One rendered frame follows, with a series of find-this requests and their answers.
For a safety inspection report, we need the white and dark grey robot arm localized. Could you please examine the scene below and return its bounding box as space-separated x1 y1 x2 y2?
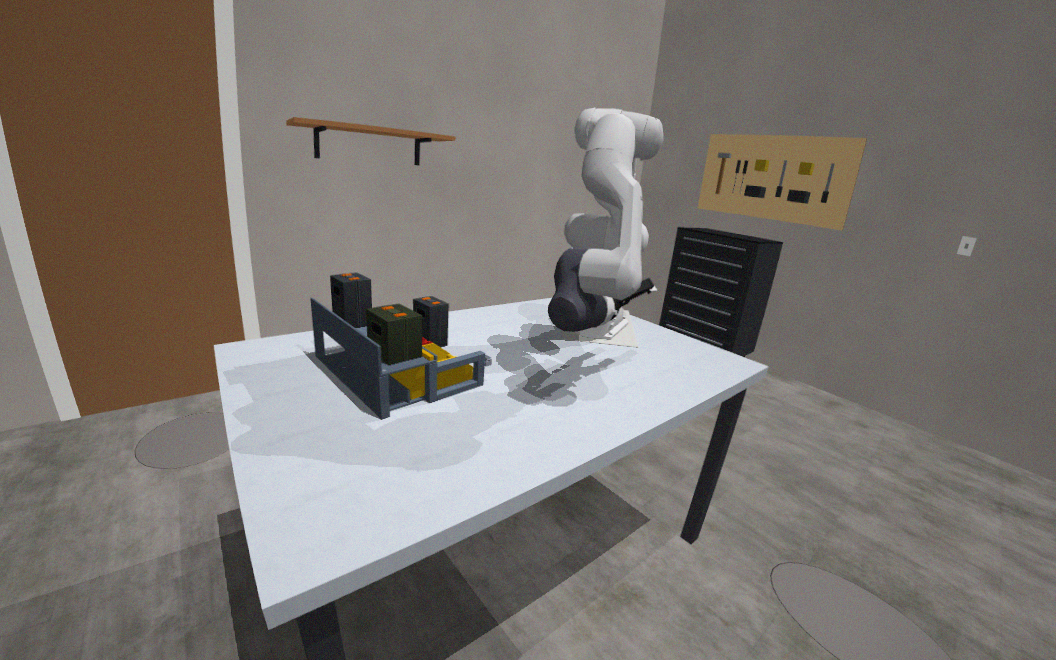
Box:
548 108 664 340

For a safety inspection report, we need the yellow open bin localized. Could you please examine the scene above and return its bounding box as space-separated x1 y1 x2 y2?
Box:
390 343 473 399

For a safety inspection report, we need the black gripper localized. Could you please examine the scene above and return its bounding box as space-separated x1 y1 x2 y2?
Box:
610 278 657 321

